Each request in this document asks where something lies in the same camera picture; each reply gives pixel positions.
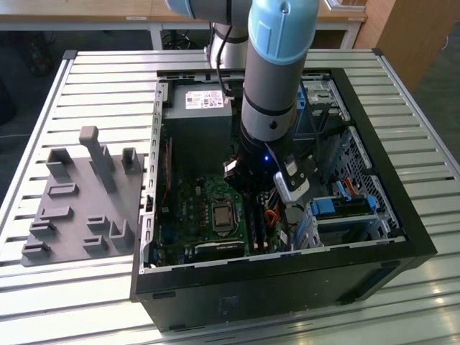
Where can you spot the black case fan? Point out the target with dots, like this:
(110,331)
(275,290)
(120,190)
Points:
(171,194)

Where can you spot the wooden desk with white frame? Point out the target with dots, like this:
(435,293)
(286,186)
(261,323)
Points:
(90,9)

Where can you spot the black RAM slot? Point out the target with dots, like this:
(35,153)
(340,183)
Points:
(265,244)
(255,246)

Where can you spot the round grey speaker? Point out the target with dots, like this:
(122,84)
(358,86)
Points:
(296,213)

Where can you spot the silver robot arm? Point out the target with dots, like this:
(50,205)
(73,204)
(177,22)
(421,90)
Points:
(269,100)

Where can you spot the small black chassis switch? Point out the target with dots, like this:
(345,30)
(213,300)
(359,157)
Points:
(149,203)

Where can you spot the blue drive latch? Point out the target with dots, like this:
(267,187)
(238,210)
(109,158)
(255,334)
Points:
(300,97)

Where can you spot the wooden cabinet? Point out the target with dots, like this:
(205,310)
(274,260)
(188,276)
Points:
(413,36)

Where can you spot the metal optical drive cage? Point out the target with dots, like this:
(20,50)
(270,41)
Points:
(323,93)

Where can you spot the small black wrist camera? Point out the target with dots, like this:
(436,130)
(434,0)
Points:
(230,172)

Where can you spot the black CPU socket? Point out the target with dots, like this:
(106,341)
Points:
(223,203)

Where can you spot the blue disk carrier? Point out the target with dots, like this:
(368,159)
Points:
(323,208)

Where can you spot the silver CPU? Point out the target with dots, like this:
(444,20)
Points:
(223,217)

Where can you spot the black open PC case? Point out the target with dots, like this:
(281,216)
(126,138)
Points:
(251,294)

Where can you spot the grey power supply unit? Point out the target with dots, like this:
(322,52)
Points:
(197,143)

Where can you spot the metal disk bay cage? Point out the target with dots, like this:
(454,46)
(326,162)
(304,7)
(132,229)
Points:
(345,230)

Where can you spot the green motherboard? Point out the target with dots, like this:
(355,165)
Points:
(187,230)

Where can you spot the grey parts rack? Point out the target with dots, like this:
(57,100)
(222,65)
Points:
(72,233)

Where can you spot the black graphics card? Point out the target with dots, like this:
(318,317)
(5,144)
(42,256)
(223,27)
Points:
(219,249)

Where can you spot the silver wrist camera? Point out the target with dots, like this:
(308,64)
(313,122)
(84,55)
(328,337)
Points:
(294,190)

